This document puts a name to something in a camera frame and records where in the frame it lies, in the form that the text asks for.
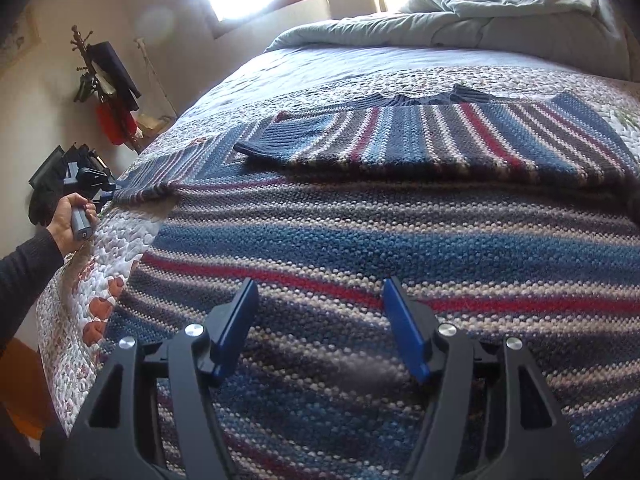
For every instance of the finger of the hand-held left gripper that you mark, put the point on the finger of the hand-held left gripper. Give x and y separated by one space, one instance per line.
111 194

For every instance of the grey comforter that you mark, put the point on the grey comforter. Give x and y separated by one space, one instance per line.
500 15

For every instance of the striped knit sweater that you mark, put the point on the striped knit sweater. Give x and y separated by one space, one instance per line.
350 240

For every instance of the person's left forearm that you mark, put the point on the person's left forearm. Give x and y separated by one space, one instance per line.
25 285

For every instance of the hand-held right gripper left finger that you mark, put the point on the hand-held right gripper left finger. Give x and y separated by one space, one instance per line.
235 325

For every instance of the wooden coat rack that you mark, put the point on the wooden coat rack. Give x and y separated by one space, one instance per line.
79 42

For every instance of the black garment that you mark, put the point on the black garment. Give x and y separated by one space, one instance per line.
117 72

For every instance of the floral quilted bedspread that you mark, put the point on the floral quilted bedspread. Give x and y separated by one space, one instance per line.
125 260

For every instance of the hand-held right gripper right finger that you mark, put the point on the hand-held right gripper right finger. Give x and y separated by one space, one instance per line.
405 330

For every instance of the person's left hand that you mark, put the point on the person's left hand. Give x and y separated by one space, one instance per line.
62 220

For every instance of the black bag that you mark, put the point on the black bag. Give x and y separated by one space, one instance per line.
45 185

